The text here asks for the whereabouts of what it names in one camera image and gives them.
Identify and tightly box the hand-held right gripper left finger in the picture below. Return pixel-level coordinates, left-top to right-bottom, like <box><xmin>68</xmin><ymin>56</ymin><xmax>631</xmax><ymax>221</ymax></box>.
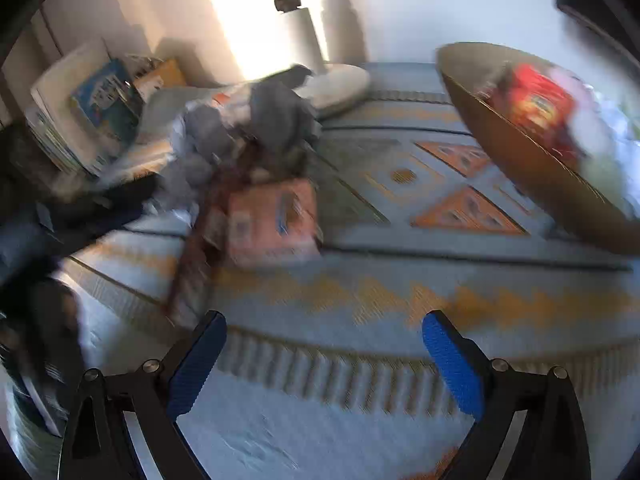
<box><xmin>57</xmin><ymin>310</ymin><xmax>228</xmax><ymax>480</ymax></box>

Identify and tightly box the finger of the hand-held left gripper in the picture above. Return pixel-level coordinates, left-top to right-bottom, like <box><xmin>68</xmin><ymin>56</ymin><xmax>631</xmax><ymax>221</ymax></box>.
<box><xmin>54</xmin><ymin>175</ymin><xmax>162</xmax><ymax>252</ymax></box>

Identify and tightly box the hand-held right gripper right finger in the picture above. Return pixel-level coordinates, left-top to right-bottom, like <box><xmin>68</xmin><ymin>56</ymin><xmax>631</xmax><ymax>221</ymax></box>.
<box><xmin>421</xmin><ymin>309</ymin><xmax>592</xmax><ymax>480</ymax></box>

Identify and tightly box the orange carton box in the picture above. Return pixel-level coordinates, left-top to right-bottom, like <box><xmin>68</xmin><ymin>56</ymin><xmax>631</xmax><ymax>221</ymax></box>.
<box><xmin>226</xmin><ymin>179</ymin><xmax>322</xmax><ymax>267</ymax></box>

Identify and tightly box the dark grey paper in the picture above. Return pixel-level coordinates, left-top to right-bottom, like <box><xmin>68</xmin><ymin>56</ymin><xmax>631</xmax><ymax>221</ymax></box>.
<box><xmin>246</xmin><ymin>64</ymin><xmax>322</xmax><ymax>157</ymax></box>

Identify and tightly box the red snack box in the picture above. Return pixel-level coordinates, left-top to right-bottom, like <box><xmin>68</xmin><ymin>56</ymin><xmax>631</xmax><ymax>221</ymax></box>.
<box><xmin>502</xmin><ymin>61</ymin><xmax>577</xmax><ymax>157</ymax></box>

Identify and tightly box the row of books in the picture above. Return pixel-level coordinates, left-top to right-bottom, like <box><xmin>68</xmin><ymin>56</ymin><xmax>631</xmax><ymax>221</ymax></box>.
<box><xmin>24</xmin><ymin>39</ymin><xmax>147</xmax><ymax>177</ymax></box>

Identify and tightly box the patterned woven mat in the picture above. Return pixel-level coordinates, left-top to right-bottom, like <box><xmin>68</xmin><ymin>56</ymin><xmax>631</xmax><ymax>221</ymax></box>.
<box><xmin>0</xmin><ymin>61</ymin><xmax>640</xmax><ymax>480</ymax></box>

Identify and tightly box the wooden desk box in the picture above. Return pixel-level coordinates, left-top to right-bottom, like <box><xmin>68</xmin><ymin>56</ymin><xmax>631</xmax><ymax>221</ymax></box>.
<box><xmin>134</xmin><ymin>56</ymin><xmax>189</xmax><ymax>89</ymax></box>

